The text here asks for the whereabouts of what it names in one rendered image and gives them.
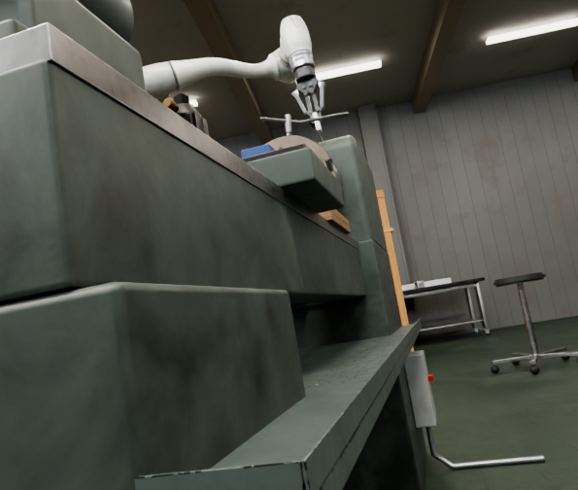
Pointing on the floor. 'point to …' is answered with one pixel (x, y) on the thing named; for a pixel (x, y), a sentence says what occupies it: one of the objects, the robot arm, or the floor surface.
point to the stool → (530, 329)
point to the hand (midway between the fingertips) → (317, 122)
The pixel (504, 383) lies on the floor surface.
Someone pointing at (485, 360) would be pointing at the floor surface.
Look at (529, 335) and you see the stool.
